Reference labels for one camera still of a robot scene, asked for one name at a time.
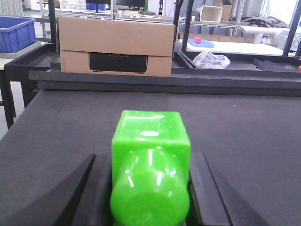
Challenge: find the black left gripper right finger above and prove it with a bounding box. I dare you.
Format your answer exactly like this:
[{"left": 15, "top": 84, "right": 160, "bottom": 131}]
[{"left": 187, "top": 153, "right": 269, "bottom": 226}]

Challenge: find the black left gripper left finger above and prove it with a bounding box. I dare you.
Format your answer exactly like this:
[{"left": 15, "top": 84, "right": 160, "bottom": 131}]
[{"left": 4, "top": 154, "right": 113, "bottom": 226}]

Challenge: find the green toy block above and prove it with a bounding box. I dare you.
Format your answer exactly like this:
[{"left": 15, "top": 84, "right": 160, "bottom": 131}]
[{"left": 110, "top": 110, "right": 191, "bottom": 226}]

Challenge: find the pink block on blue tray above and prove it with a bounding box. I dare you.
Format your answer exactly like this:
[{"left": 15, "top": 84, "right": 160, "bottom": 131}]
[{"left": 193, "top": 37, "right": 202, "bottom": 44}]

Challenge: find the crumpled clear plastic bag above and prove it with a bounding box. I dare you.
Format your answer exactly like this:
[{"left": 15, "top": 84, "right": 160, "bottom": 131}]
[{"left": 193, "top": 51, "right": 231, "bottom": 69}]

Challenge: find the black tray table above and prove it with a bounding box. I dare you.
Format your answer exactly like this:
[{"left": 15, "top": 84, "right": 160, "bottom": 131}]
[{"left": 178, "top": 51, "right": 301, "bottom": 75}]

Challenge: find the cardboard box with black window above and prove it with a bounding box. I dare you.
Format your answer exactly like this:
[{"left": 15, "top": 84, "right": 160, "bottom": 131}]
[{"left": 58, "top": 16, "right": 175, "bottom": 77}]

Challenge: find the light blue flat tray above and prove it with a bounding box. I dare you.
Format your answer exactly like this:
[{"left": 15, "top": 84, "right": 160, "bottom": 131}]
[{"left": 188, "top": 39, "right": 214, "bottom": 48}]

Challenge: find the blue plastic crate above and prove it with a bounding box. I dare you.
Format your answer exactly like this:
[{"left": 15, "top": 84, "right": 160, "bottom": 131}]
[{"left": 0, "top": 16, "right": 36, "bottom": 53}]

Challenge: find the white open box on shelf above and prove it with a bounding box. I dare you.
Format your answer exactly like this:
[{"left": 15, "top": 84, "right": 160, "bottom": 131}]
[{"left": 199, "top": 5, "right": 222, "bottom": 23}]

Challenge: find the black conveyor side rail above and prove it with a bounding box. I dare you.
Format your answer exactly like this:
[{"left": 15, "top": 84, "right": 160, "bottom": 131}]
[{"left": 29, "top": 71, "right": 301, "bottom": 97}]

